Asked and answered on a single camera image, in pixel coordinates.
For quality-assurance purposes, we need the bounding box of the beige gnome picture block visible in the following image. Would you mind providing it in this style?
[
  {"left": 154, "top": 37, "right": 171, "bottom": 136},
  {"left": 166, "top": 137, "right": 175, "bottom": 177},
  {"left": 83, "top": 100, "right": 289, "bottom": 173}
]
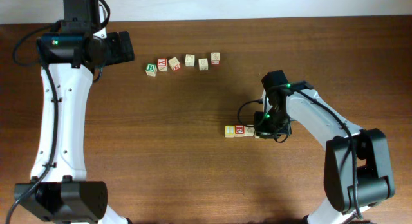
[{"left": 244, "top": 127, "right": 255, "bottom": 137}]

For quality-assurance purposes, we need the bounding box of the red letter E block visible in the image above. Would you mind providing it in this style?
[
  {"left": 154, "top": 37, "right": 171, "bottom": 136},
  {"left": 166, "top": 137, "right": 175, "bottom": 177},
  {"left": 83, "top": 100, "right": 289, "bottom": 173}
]
[{"left": 234, "top": 125, "right": 245, "bottom": 137}]

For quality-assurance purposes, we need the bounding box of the yellow letter I block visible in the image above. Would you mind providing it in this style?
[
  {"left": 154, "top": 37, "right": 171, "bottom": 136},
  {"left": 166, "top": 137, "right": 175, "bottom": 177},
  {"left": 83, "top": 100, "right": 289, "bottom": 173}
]
[{"left": 225, "top": 126, "right": 235, "bottom": 138}]

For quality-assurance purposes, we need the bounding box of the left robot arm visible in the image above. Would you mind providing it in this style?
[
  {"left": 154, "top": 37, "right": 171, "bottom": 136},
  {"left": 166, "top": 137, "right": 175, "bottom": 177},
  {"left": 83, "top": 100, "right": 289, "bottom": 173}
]
[{"left": 14, "top": 0, "right": 135, "bottom": 223}]

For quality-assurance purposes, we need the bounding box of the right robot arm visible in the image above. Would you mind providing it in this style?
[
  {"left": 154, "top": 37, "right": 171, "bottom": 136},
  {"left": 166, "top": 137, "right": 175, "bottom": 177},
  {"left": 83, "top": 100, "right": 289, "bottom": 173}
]
[{"left": 254, "top": 70, "right": 395, "bottom": 224}]

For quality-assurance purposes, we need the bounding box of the tilted beige red-edged block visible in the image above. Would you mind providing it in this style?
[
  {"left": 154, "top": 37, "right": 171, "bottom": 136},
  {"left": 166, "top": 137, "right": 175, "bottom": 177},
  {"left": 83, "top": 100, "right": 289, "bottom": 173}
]
[{"left": 211, "top": 52, "right": 221, "bottom": 65}]

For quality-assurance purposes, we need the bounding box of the beige block red side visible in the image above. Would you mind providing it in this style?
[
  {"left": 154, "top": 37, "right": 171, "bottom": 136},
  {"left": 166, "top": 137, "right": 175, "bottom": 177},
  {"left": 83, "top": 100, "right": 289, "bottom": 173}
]
[{"left": 198, "top": 59, "right": 209, "bottom": 71}]

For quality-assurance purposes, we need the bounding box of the plain beige picture block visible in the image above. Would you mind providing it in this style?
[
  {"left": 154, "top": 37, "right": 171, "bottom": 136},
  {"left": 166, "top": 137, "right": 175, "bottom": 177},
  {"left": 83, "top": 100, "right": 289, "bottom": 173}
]
[{"left": 185, "top": 54, "right": 196, "bottom": 67}]

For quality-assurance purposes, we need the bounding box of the tilted red-sided wooden block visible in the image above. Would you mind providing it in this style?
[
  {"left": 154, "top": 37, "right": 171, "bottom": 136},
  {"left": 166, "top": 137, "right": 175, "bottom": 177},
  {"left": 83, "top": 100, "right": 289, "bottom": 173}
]
[{"left": 168, "top": 57, "right": 181, "bottom": 71}]

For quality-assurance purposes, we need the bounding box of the red letter Y block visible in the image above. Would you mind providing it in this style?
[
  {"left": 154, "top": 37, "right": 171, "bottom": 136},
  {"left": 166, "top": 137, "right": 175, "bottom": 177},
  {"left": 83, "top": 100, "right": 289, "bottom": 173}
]
[{"left": 157, "top": 58, "right": 168, "bottom": 71}]

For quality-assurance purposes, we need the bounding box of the green letter B block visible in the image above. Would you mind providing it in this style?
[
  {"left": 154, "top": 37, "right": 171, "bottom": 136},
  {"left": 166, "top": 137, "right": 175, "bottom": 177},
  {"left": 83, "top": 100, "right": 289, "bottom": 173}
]
[{"left": 145, "top": 64, "right": 158, "bottom": 77}]

